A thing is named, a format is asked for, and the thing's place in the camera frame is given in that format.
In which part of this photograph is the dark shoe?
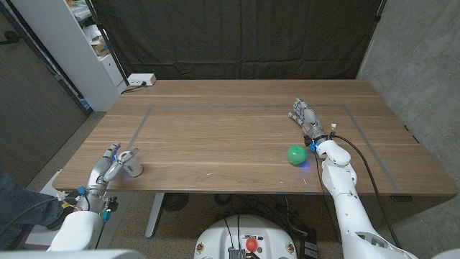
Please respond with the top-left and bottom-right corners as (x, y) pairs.
(46, 212), (73, 231)

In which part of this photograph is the white power strip box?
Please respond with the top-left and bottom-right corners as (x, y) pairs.
(127, 73), (157, 87)

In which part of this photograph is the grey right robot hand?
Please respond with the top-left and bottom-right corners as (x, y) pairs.
(287, 96), (328, 143)

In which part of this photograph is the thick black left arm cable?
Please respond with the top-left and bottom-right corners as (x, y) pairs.
(0, 194), (82, 233)

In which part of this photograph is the black backdrop curtain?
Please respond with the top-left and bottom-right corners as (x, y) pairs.
(89, 0), (384, 81)

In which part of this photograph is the grey tape outline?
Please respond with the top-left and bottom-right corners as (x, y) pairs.
(125, 104), (402, 194)

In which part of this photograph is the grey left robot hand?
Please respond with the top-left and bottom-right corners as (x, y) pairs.
(77, 141), (140, 213)

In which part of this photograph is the white shelf cabinet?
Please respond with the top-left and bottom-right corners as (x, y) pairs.
(10, 0), (127, 112)

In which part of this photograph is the brown cardboard box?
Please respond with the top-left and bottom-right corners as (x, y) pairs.
(91, 39), (110, 58)

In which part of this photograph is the black door handle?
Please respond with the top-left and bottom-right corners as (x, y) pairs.
(0, 30), (22, 46)

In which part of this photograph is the green ball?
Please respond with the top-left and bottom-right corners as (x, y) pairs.
(287, 145), (308, 166)

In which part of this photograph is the black backdrop stand pole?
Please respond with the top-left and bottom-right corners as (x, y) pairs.
(84, 0), (129, 86)

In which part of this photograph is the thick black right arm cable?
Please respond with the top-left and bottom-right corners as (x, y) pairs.
(329, 134), (400, 250)

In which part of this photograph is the white robot torso base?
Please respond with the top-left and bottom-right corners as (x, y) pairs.
(193, 214), (298, 259)

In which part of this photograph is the black round floor fan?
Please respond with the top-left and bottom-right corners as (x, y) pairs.
(161, 193), (190, 212)

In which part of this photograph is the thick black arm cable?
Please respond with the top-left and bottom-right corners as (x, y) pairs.
(0, 194), (82, 233)
(329, 134), (400, 250)

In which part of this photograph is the black floor power strip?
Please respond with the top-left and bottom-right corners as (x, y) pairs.
(300, 230), (319, 259)

